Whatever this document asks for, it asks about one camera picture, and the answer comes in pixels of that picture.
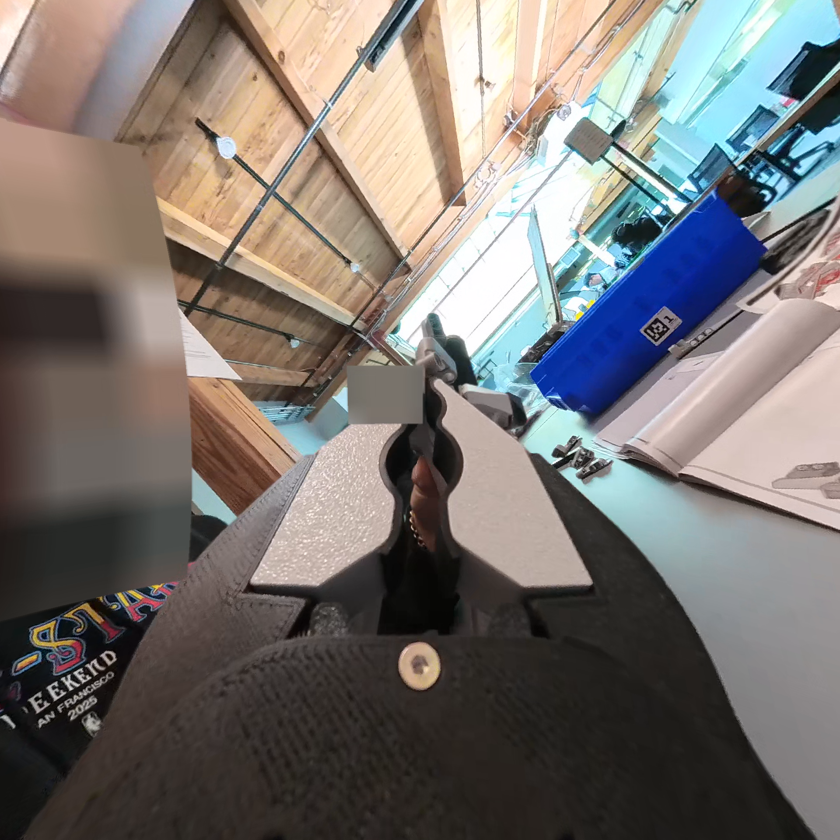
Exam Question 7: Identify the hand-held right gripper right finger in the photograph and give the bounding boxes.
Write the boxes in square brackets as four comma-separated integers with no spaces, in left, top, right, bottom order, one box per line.
[425,377,595,631]

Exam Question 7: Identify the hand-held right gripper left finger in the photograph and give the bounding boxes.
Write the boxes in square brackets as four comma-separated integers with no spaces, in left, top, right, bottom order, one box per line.
[249,423,408,631]

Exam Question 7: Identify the grey and black toy brick assembly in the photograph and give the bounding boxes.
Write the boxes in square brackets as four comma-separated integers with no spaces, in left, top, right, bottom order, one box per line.
[412,314,529,460]

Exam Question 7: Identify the grey desk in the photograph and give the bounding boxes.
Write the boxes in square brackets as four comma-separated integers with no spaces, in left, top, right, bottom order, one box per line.
[518,190,840,840]

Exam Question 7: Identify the dark grey brick piece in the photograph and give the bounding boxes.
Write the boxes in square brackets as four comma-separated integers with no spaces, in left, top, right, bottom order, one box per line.
[551,437,595,471]

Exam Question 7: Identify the clear plastic bag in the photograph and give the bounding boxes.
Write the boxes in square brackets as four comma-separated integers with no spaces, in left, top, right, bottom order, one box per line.
[492,363,547,409]

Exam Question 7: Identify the blue plastic bin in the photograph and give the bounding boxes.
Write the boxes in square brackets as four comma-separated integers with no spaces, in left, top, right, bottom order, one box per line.
[530,193,769,416]

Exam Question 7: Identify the white paper sheet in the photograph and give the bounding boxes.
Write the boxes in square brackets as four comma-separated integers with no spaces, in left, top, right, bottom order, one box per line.
[177,308,241,380]

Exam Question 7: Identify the grey leaning board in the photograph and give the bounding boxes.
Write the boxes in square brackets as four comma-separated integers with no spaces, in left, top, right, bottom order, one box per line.
[528,206,567,329]

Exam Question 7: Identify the open instruction booklet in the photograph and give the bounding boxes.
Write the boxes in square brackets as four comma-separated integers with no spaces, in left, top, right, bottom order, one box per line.
[594,298,840,532]

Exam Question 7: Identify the person's black clothing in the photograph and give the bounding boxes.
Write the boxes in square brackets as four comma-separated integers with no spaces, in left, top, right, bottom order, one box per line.
[0,515,227,840]

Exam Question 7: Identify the grey hanging ceiling panel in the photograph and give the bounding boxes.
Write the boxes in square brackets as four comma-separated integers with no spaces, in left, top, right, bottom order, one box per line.
[564,118,615,165]

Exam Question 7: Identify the sticker sheet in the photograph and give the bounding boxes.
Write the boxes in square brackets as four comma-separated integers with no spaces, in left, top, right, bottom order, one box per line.
[738,233,840,309]

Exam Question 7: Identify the black office chair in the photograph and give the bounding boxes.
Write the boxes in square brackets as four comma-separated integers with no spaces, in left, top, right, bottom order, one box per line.
[689,141,777,206]
[766,41,840,135]

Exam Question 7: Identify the wooden post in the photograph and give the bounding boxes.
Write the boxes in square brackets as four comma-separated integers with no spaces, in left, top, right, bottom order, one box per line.
[189,377,303,514]

